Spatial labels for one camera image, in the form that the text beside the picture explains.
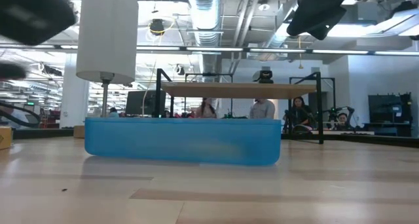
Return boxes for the black background cabinet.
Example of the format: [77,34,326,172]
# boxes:
[368,92,413,137]

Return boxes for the black background monitor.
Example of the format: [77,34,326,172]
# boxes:
[126,90,167,117]

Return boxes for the wooden shelf black metal legs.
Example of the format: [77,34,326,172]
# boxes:
[155,68,325,145]

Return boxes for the black ceiling camera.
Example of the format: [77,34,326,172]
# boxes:
[149,18,166,37]

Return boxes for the silver air duct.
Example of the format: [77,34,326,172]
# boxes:
[187,0,224,75]

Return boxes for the blue translucent plastic pencil box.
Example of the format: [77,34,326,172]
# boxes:
[84,117,282,167]

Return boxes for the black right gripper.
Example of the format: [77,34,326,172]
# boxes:
[286,0,373,41]

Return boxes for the white shade wooden base lamp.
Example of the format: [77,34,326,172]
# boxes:
[73,0,139,140]

